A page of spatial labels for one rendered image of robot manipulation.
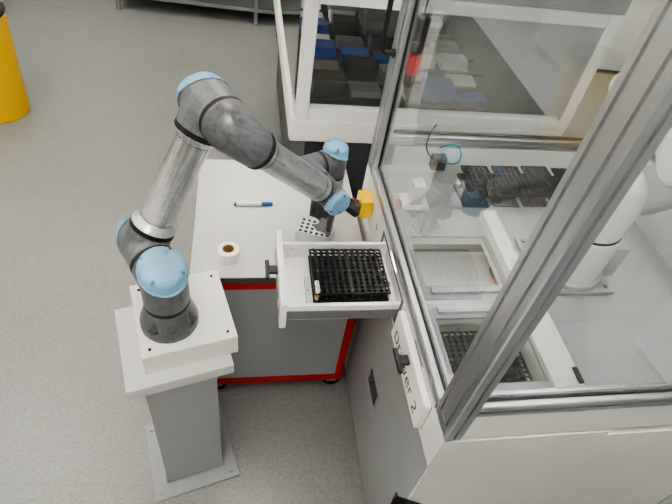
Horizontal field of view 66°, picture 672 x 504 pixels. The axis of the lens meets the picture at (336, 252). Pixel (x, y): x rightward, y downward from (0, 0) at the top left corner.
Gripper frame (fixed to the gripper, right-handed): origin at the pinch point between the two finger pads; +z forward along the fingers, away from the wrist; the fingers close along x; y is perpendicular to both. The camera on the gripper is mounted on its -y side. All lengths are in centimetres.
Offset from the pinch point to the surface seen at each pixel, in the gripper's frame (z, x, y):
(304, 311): -6.2, 39.8, -0.5
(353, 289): -8.8, 30.0, -12.3
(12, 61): 45, -130, 217
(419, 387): -11, 58, -33
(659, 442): -3, 51, -97
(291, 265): -2.5, 20.8, 8.0
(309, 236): 2.4, 1.4, 6.5
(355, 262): -8.9, 19.4, -11.0
